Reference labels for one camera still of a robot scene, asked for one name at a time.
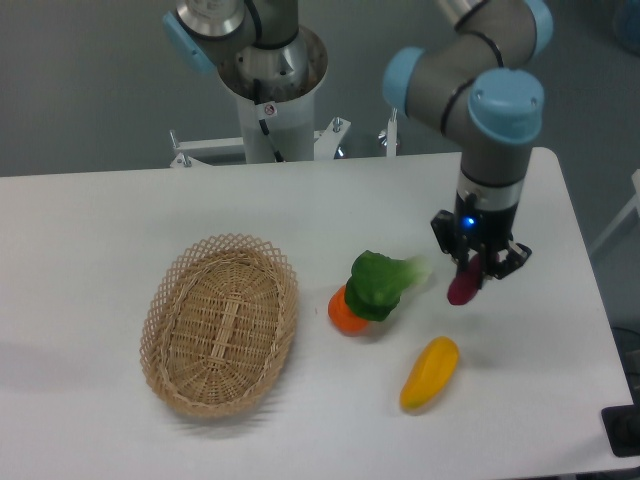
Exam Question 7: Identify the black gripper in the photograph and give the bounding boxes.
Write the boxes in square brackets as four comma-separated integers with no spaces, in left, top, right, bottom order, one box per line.
[431,195,532,289]

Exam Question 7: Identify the purple sweet potato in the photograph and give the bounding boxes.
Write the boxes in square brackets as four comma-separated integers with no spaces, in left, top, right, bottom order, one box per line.
[447,255,483,306]

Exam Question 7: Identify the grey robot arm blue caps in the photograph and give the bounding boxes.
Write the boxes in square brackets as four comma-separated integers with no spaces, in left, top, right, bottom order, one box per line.
[162,1,553,283]

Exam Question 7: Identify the green bok choy toy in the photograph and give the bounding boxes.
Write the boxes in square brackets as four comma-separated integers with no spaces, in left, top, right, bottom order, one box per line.
[344,250,432,322]

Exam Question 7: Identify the yellow mango toy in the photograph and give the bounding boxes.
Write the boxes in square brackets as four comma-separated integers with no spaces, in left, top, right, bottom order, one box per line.
[399,336,459,411]

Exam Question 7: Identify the orange toy vegetable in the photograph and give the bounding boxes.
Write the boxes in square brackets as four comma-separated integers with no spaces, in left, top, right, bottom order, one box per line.
[327,285,368,334]

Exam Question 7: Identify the black device at table edge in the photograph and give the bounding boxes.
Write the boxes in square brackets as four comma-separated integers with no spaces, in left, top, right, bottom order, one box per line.
[601,405,639,458]

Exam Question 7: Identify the oval wicker basket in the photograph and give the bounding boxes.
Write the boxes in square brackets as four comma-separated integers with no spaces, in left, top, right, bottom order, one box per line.
[140,234,298,419]

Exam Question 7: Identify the white frame at right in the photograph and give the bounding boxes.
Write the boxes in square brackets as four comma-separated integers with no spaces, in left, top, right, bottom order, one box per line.
[587,170,640,258]

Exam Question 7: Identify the white metal base frame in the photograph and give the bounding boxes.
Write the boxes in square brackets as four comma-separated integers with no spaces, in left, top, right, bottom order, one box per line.
[169,107,401,168]

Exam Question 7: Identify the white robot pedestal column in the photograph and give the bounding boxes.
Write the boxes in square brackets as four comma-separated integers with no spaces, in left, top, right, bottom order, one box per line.
[217,26,328,162]

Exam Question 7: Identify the black cable on pedestal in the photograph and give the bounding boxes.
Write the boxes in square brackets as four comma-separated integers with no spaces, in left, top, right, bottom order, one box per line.
[252,78,285,164]

